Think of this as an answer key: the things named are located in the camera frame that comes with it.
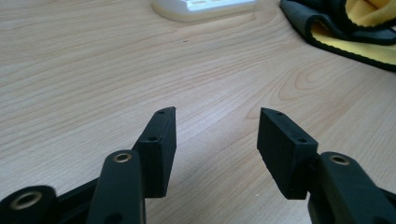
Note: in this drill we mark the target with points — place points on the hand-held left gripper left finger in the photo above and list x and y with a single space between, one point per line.
158 155

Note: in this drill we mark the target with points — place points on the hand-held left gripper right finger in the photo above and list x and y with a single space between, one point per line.
285 155

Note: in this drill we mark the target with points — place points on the grey and yellow cloth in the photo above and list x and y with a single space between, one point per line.
327 25

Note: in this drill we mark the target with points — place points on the white rounded plastic case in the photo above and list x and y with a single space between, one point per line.
199 9

